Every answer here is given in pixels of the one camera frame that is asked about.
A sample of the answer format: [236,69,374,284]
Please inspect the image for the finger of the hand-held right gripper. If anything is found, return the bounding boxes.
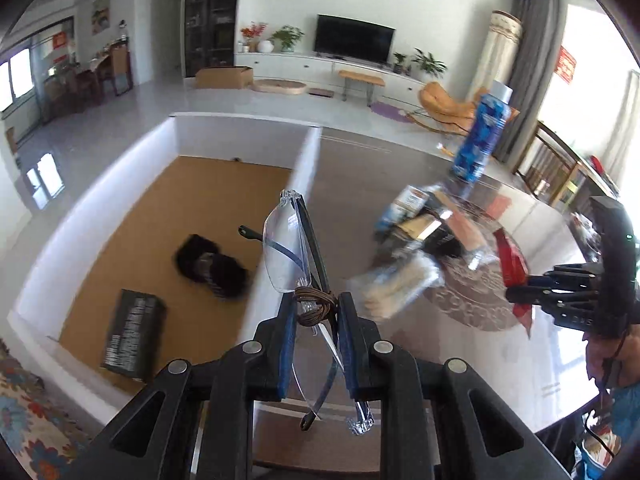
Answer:
[529,261,602,287]
[505,284,599,317]

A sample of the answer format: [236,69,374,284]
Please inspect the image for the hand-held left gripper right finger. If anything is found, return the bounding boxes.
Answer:
[336,293,573,480]

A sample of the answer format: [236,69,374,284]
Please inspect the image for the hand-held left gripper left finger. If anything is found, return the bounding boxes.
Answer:
[62,292,301,480]

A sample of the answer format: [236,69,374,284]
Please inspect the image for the red foil packet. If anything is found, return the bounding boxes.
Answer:
[492,227,538,333]

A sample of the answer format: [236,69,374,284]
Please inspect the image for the brown elastic band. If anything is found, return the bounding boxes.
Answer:
[294,287,340,325]

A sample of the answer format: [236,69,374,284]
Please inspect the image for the clear rimless eyeglasses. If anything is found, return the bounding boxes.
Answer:
[238,189,375,436]

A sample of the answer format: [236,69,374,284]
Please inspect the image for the white storage box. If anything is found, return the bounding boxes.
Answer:
[7,112,323,426]

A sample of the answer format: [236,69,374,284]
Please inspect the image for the person's right forearm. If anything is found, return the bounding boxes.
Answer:
[585,325,640,461]

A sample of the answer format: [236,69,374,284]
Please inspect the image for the glass desktop with round pattern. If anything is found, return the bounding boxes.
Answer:
[250,127,601,471]

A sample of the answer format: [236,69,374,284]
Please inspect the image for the clear packet of beige sticks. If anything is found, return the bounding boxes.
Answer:
[350,252,446,322]

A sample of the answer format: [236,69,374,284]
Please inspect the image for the black sock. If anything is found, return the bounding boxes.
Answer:
[175,234,252,302]

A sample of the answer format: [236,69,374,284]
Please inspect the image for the orange pink packet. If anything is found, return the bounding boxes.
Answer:
[442,207,489,257]

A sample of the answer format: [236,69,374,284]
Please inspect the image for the wooden slatted chair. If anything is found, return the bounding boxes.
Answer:
[515,120,586,211]

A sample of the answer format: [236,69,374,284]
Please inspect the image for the black and gold box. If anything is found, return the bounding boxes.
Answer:
[400,212,469,261]

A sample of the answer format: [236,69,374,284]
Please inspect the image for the black printed carton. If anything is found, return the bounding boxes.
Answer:
[100,289,167,382]

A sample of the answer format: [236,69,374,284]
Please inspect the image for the blue patterned spray can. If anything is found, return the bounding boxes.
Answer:
[451,80,521,184]

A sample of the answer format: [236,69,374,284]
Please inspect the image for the blue and white carton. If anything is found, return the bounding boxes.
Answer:
[375,185,437,233]

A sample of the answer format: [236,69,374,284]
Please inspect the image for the orange lounge chair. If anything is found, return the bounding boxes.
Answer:
[406,81,521,136]

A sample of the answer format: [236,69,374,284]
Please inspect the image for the red window decoration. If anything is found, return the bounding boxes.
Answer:
[557,46,577,83]

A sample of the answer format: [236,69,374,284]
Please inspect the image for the grey curtain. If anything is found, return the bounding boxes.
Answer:
[495,0,566,161]

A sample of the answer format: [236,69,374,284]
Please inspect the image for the white floor air conditioner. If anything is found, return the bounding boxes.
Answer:
[477,10,524,106]

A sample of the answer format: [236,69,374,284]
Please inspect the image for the purple floor mat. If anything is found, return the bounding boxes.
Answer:
[370,101,416,122]

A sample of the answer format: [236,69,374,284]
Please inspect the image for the large leafy potted plant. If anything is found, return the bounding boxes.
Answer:
[410,49,447,81]

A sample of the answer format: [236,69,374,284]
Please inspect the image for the patterned colourful rug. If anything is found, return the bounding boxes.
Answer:
[0,340,101,480]

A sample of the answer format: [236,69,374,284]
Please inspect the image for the round beige pet bed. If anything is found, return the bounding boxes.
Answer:
[250,79,307,96]

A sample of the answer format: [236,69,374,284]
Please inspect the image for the wooden bench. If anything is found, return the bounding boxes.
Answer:
[339,70,386,107]

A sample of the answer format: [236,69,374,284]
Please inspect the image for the open cardboard box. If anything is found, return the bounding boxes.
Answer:
[195,66,254,90]

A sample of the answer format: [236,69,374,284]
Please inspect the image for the white television cabinet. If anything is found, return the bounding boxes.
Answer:
[235,50,441,107]

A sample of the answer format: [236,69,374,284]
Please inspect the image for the black television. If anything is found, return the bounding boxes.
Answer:
[315,14,396,65]

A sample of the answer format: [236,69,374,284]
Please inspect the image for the bushy green potted plant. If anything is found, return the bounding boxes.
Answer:
[270,25,305,53]

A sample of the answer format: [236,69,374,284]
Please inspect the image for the red flower bouquet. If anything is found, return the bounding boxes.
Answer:
[240,22,268,53]

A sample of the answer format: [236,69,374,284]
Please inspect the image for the dining table with chairs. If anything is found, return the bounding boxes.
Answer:
[42,42,133,111]

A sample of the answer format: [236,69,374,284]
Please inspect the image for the dark glass display cabinet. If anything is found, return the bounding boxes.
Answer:
[184,0,243,78]

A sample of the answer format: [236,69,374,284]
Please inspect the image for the framed wall picture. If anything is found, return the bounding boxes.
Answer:
[91,0,112,36]

